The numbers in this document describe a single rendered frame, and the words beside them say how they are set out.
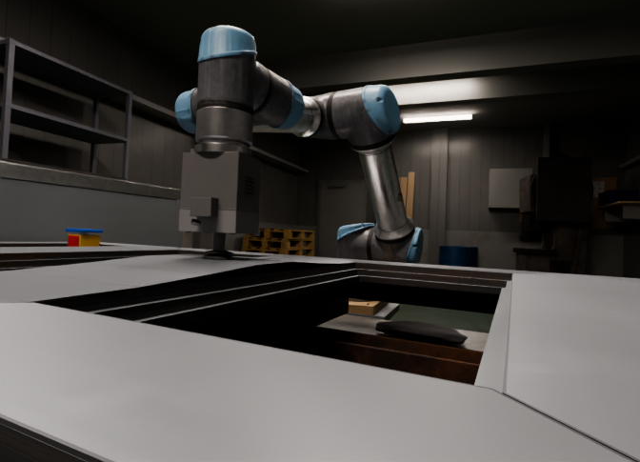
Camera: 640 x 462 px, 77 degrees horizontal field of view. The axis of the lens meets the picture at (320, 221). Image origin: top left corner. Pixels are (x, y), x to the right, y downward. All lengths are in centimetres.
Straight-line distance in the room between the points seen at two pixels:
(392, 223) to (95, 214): 91
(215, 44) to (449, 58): 469
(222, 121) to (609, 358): 46
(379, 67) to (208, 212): 484
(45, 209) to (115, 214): 22
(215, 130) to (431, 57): 475
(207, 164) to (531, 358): 44
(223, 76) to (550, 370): 48
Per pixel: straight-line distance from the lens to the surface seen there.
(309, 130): 98
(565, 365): 20
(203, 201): 52
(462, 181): 878
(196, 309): 39
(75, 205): 139
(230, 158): 52
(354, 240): 121
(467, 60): 515
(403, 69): 521
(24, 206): 132
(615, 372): 20
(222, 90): 55
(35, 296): 33
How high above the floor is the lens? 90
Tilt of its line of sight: 2 degrees up
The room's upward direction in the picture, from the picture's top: 2 degrees clockwise
